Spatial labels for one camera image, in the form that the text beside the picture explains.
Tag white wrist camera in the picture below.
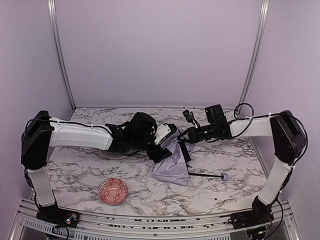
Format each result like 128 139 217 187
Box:
154 123 177 145
182 109 195 125

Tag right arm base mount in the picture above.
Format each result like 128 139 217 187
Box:
227 210 275 230

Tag lilac folding umbrella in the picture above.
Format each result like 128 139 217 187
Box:
152 132 229 186

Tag red patterned bowl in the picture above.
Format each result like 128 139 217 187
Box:
97 178 129 206

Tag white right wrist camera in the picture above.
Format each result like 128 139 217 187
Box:
182 109 195 125

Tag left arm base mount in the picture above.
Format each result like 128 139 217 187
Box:
36 209 80 228

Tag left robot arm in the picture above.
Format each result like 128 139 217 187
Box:
21 110 177 216

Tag right aluminium frame post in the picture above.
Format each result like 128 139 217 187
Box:
238 0 270 104

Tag patterned plate under bowl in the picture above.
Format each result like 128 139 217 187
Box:
98 149 128 160

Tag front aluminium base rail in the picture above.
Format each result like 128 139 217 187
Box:
8 199 301 240

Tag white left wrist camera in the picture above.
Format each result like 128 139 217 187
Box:
154 123 177 145

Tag left aluminium frame post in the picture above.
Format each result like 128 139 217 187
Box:
47 0 77 112

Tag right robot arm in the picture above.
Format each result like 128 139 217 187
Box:
177 104 308 215

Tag aluminium frame post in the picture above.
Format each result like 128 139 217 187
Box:
238 0 270 104
47 0 77 112

